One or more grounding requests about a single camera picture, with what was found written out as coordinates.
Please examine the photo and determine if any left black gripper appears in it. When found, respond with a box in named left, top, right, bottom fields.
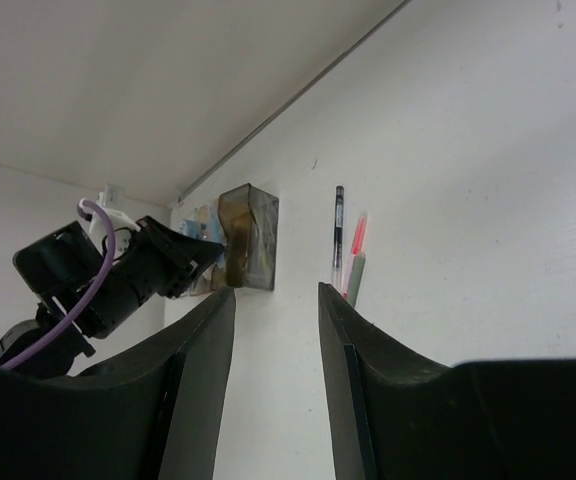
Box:
left=13, top=216, right=225, bottom=339

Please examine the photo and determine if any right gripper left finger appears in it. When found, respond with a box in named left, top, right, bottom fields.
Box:
left=0, top=288, right=236, bottom=479

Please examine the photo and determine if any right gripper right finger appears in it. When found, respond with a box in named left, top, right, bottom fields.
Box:
left=318, top=283, right=576, bottom=479

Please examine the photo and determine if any blue white tape jar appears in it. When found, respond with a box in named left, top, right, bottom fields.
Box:
left=178, top=219, right=200, bottom=239

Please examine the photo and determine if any yellow highlighter pen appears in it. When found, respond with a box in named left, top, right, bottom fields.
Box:
left=253, top=201, right=272, bottom=290

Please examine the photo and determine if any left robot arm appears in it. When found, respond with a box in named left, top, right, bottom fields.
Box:
left=0, top=216, right=224, bottom=379

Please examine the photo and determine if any amber plastic container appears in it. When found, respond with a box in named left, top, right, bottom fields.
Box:
left=190, top=200, right=227, bottom=296

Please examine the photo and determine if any smoky grey plastic container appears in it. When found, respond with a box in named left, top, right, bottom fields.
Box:
left=217, top=183, right=279, bottom=291

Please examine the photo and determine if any grey highlighter pen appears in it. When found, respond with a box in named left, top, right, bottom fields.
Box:
left=344, top=252, right=366, bottom=307

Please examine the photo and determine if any black pen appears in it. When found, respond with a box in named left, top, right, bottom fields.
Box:
left=332, top=185, right=345, bottom=289

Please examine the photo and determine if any pink highlighter pen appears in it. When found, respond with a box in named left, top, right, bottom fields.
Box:
left=342, top=210, right=368, bottom=298

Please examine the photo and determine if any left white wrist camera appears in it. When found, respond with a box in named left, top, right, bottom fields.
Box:
left=77, top=184, right=140, bottom=259

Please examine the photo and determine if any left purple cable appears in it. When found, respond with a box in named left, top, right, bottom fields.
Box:
left=0, top=198, right=117, bottom=371

